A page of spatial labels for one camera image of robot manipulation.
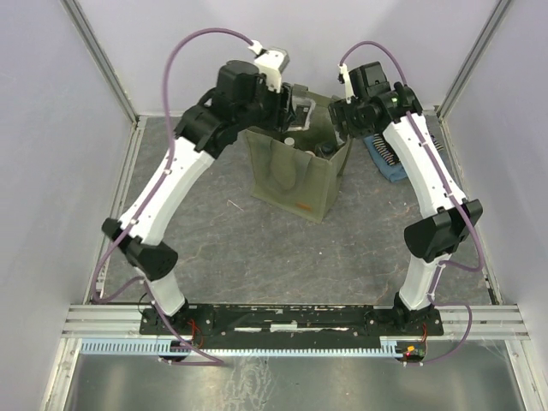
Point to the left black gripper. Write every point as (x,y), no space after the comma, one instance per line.
(282,115)

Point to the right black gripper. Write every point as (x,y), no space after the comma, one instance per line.
(341,111)

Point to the clear square bottle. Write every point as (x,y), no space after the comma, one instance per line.
(325,150)
(303,109)

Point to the green canvas bag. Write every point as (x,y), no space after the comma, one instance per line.
(288,177)

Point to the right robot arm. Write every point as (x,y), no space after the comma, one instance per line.
(373,106)

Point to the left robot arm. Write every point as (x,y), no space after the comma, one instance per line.
(246,95)

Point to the black white striped cloth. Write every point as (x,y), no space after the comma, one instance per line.
(383,150)

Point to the blue folded cloth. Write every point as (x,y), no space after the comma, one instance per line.
(392,173)

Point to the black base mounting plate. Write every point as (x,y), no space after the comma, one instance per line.
(212,322)

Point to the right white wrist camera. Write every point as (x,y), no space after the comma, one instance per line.
(344,78)

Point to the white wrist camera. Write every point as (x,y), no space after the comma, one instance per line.
(270,62)
(344,78)

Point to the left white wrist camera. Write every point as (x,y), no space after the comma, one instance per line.
(270,62)

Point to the aluminium front rail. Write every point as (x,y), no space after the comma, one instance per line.
(489,322)

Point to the blue slotted cable duct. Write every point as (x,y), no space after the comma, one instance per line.
(290,347)

